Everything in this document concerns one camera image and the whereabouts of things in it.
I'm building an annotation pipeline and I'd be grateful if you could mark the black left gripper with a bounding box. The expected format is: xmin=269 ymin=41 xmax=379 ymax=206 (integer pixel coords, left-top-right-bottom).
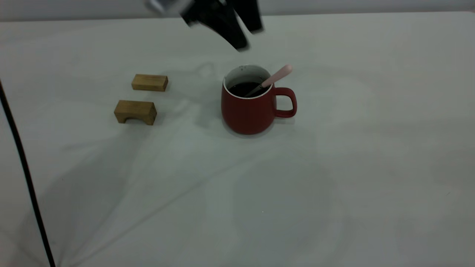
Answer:
xmin=145 ymin=0 xmax=264 ymax=51

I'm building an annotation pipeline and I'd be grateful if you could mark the pink handled metal spoon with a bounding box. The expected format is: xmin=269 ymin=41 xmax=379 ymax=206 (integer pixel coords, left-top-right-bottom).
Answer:
xmin=245 ymin=64 xmax=294 ymax=98

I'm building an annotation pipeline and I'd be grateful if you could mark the red ceramic mug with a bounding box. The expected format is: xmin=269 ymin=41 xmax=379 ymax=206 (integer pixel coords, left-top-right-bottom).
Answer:
xmin=221 ymin=65 xmax=298 ymax=135

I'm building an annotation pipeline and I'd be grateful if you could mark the dark coffee liquid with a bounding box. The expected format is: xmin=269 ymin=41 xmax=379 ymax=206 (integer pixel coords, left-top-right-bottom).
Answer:
xmin=228 ymin=82 xmax=268 ymax=98

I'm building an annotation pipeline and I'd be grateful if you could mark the flat rectangular wooden block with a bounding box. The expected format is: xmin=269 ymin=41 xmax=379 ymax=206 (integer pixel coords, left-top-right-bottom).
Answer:
xmin=132 ymin=74 xmax=169 ymax=92

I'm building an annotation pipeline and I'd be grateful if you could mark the arch shaped wooden block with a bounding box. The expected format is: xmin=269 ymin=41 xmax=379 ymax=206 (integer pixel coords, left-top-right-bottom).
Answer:
xmin=114 ymin=100 xmax=158 ymax=126

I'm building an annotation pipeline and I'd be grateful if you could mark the black cable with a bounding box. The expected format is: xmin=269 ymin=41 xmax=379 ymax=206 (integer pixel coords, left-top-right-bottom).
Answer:
xmin=0 ymin=80 xmax=56 ymax=267

